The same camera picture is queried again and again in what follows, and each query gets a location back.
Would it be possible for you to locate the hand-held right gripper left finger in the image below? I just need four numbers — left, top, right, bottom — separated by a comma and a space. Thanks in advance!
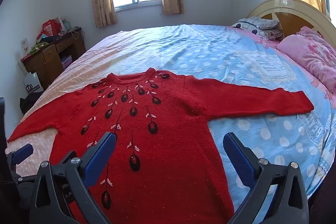
29, 132, 117, 224

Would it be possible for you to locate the grey patterned pillow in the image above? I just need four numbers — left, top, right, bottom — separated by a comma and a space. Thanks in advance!
231, 17, 284, 41

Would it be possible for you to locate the white paper bag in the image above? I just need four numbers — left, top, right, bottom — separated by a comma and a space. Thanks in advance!
23, 72, 44, 94

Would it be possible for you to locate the black bag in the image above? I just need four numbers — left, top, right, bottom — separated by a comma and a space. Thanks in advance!
20, 91, 44, 114

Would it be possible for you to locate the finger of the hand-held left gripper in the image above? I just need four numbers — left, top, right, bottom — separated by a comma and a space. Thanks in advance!
6, 143, 34, 174

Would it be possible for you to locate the cream wooden bed headboard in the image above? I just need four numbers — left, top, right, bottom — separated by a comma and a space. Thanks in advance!
247, 0, 336, 38

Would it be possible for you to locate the red knitted sweater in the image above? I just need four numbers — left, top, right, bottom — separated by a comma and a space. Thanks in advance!
7, 68, 315, 224

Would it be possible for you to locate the bed with blue-pink sheet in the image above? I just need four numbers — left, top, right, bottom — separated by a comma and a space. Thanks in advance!
5, 23, 336, 224

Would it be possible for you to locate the green cloth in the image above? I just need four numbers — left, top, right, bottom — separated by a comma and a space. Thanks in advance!
29, 42, 49, 54

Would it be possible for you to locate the red bag on desk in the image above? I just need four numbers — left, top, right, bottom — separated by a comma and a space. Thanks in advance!
41, 19, 63, 37

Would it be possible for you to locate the pink pillow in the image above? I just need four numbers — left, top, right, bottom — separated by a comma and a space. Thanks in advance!
277, 26, 336, 94

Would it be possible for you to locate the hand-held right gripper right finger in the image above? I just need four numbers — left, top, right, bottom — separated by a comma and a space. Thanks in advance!
223, 132, 310, 224

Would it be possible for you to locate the brown wooden desk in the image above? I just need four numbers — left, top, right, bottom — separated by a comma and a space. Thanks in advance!
21, 28, 87, 90

